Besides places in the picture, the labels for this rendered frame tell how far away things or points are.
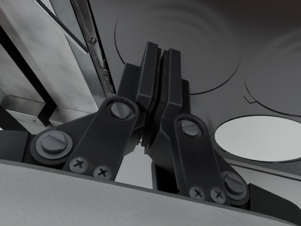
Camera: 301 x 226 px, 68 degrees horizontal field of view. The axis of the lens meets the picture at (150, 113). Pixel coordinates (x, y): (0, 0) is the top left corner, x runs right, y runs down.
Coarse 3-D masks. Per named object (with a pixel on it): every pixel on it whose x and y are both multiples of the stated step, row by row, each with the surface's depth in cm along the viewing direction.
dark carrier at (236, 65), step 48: (96, 0) 16; (144, 0) 15; (192, 0) 14; (240, 0) 13; (288, 0) 12; (144, 48) 18; (192, 48) 17; (240, 48) 16; (288, 48) 15; (192, 96) 22; (240, 96) 20; (288, 96) 18
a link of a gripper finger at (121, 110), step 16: (112, 96) 7; (112, 112) 7; (128, 112) 7; (96, 128) 6; (112, 128) 6; (128, 128) 7; (80, 144) 6; (96, 144) 6; (112, 144) 6; (80, 160) 5; (96, 160) 6; (112, 160) 6; (96, 176) 5; (112, 176) 5
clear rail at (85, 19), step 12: (72, 0) 16; (84, 0) 16; (84, 12) 17; (84, 24) 18; (84, 36) 19; (96, 36) 19; (96, 48) 20; (96, 60) 21; (108, 72) 22; (108, 84) 24; (108, 96) 25
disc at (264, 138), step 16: (224, 128) 24; (240, 128) 24; (256, 128) 23; (272, 128) 22; (288, 128) 21; (224, 144) 27; (240, 144) 26; (256, 144) 26; (272, 144) 25; (288, 144) 24; (272, 160) 28
